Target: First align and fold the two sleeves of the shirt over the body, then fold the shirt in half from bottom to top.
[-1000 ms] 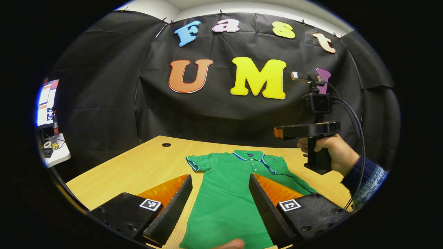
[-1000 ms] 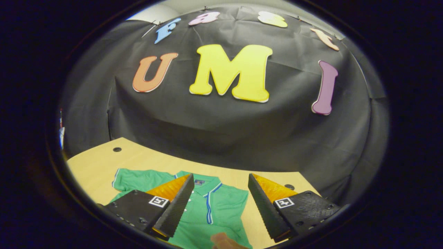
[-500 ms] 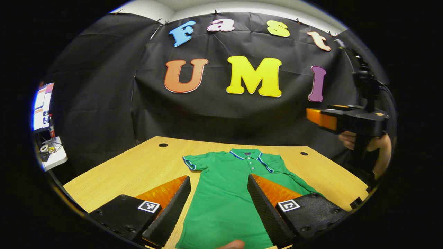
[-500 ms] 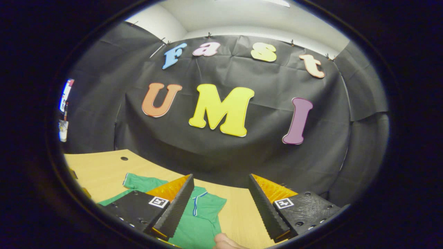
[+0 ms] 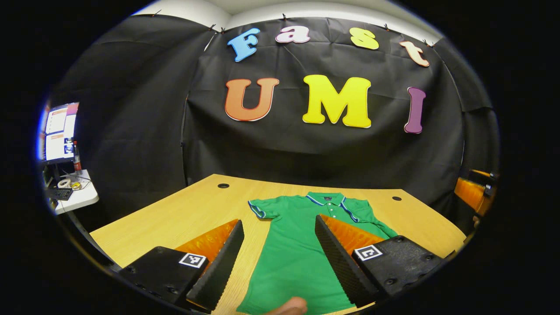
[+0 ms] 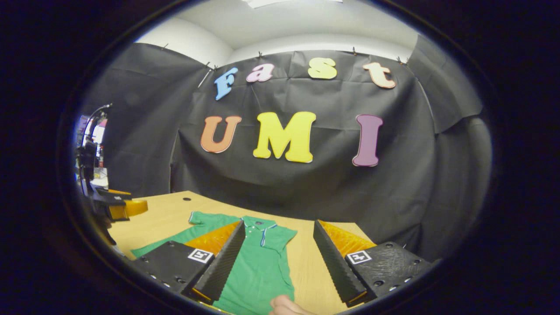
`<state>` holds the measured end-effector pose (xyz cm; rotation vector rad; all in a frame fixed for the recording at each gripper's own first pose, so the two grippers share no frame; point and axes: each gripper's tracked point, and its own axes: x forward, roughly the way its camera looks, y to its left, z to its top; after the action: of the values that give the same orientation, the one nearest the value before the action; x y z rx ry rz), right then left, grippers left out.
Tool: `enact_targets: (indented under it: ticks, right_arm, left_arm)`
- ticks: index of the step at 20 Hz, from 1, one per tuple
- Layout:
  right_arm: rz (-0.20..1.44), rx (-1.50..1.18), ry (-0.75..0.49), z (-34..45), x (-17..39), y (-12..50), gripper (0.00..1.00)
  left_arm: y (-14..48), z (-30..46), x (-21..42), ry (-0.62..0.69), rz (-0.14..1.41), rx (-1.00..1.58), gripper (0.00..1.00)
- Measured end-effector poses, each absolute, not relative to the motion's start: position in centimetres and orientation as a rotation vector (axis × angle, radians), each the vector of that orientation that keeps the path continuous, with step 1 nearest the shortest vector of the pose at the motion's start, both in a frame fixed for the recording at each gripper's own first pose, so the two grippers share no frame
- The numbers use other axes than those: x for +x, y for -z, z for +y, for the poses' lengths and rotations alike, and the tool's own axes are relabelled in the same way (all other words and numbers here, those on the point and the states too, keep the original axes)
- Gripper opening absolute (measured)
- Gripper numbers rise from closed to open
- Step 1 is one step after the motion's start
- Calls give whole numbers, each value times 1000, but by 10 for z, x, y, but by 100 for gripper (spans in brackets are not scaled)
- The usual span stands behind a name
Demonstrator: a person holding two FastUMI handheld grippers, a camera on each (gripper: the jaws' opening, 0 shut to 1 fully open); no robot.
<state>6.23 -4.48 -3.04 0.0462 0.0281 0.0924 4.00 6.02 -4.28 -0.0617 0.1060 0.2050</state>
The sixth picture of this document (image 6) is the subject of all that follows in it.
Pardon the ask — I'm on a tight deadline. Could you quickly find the green T-shirt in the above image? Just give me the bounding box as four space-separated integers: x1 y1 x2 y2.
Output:
131 211 298 315

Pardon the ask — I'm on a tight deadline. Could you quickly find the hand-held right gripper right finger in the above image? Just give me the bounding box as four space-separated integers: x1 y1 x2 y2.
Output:
313 220 438 308

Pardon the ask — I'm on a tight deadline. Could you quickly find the black backdrop cloth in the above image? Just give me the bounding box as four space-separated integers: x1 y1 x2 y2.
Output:
83 35 493 263

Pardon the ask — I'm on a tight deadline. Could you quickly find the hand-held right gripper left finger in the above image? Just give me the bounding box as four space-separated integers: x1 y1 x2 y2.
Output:
131 220 246 305

